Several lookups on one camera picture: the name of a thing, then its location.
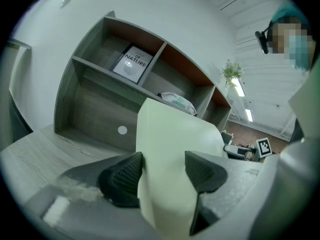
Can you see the cream box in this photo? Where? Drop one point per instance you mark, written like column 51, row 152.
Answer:
column 170, row 139

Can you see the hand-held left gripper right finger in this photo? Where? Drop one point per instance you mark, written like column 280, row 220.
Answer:
column 207, row 174

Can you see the grey wooden shelf unit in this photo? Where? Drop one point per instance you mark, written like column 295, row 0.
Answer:
column 100, row 109

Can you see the white vase with green plant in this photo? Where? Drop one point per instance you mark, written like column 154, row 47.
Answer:
column 232, row 71

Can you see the person's face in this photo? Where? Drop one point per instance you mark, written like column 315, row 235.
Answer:
column 282, row 39

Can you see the white wet wipes packet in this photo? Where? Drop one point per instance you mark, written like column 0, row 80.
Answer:
column 178, row 102

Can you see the person's black t-shirt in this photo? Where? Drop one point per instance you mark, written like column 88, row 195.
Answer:
column 297, row 131

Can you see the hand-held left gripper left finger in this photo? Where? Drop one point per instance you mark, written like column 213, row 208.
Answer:
column 120, row 179

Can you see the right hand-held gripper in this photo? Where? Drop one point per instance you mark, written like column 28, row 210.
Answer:
column 263, row 147

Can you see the black head camera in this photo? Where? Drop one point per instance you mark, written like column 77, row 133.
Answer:
column 262, row 41

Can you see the light blue face mask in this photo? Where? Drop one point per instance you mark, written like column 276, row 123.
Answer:
column 301, row 54

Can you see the ceiling tube light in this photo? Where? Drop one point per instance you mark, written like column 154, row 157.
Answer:
column 248, row 114
column 240, row 87

